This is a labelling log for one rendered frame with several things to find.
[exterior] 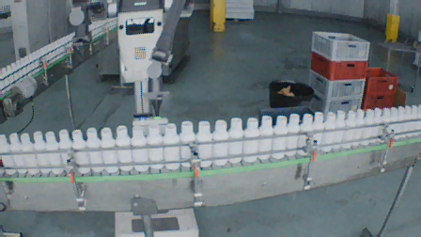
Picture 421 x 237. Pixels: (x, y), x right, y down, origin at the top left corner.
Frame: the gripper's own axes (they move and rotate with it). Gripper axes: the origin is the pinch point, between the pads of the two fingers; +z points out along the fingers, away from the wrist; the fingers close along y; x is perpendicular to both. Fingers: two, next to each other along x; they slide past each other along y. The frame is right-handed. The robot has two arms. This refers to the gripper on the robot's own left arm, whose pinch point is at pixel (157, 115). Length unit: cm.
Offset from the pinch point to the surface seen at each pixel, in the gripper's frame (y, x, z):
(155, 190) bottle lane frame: -3.6, -15.0, 26.4
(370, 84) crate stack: 253, 175, -5
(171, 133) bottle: 3.9, -19.4, 4.6
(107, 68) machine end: -63, 382, -42
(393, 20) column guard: 768, 631, -206
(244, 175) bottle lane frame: 30.2, -16.2, 23.2
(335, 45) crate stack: 183, 147, -46
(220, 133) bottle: 20.8, -19.0, 5.9
